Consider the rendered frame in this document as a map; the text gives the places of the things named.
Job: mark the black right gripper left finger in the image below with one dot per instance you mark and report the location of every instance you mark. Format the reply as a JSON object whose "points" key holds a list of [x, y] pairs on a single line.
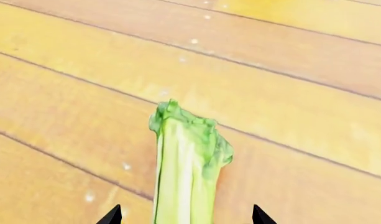
{"points": [[113, 217]]}

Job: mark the green celery stalk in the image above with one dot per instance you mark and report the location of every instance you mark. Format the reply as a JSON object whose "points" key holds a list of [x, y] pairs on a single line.
{"points": [[184, 168]]}

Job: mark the wooden slatted cutting board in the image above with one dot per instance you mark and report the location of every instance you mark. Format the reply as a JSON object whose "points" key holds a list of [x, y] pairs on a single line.
{"points": [[84, 93]]}

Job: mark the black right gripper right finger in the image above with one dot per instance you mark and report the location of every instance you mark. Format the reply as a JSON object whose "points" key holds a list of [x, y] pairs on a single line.
{"points": [[261, 217]]}

